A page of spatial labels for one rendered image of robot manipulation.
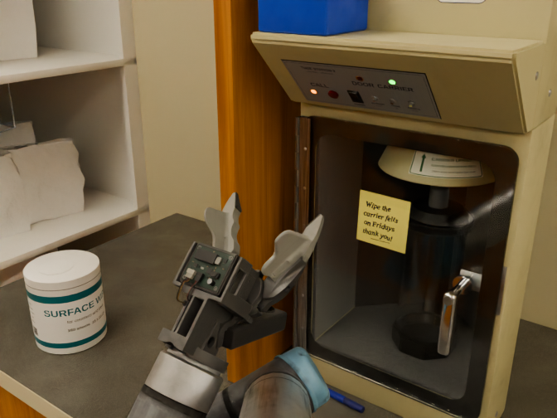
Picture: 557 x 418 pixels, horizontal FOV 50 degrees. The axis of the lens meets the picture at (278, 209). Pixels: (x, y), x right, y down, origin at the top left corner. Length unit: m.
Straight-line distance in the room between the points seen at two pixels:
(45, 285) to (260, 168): 0.43
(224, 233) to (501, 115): 0.34
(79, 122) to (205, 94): 0.56
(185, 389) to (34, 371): 0.54
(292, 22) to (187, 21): 0.88
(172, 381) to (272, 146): 0.42
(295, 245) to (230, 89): 0.27
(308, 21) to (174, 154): 1.05
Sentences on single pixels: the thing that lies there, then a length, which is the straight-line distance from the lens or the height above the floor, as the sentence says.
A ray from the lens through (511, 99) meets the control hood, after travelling 0.67.
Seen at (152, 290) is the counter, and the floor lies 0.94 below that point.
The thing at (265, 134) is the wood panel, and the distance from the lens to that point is 0.90.
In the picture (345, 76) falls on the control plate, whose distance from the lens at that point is 0.74.
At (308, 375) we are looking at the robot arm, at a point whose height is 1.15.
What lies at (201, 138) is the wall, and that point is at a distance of 1.63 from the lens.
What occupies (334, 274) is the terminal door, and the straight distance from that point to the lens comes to 0.91.
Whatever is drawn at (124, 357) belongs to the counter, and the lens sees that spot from 1.13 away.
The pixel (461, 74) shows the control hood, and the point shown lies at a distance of 0.66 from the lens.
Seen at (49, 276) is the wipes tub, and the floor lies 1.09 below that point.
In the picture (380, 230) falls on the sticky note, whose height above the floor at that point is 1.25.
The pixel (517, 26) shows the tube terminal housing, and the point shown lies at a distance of 0.74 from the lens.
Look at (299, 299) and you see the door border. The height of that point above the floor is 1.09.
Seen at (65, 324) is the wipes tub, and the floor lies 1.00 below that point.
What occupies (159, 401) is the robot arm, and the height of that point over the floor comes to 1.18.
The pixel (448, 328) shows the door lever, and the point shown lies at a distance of 0.80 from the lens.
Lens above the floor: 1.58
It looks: 22 degrees down
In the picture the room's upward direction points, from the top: straight up
